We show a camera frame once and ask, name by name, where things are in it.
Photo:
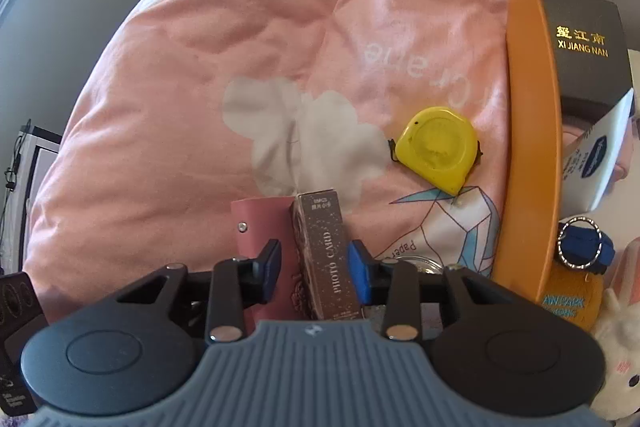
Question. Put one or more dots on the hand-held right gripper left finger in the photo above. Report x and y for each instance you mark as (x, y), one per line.
(274, 264)

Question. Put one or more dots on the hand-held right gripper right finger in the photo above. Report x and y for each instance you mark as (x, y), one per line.
(357, 267)

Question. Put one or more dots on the brown glitter card box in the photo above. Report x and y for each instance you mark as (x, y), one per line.
(325, 257)

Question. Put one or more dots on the brown plush bear toy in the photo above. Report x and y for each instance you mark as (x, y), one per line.
(575, 302)

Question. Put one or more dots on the orange cardboard box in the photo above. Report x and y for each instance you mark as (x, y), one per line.
(525, 107)

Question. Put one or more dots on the pink fabric pouch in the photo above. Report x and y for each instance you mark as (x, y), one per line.
(575, 129)

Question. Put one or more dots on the white lotion tube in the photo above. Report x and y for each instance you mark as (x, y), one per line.
(600, 157)

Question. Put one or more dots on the white plush bunny toy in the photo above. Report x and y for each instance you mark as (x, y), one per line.
(620, 357)

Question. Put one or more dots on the dark grey box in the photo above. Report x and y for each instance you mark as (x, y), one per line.
(585, 67)

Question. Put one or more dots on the pink snap card holder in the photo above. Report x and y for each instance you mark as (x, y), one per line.
(255, 227)

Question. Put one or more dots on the round clear lid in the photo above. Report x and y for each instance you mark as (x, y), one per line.
(425, 266)

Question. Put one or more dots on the white cabinet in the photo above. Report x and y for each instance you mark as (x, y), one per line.
(30, 167)

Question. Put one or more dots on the yellow tape measure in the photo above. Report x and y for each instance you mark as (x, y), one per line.
(440, 147)

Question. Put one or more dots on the pink printed duvet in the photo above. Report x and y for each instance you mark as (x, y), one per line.
(200, 107)

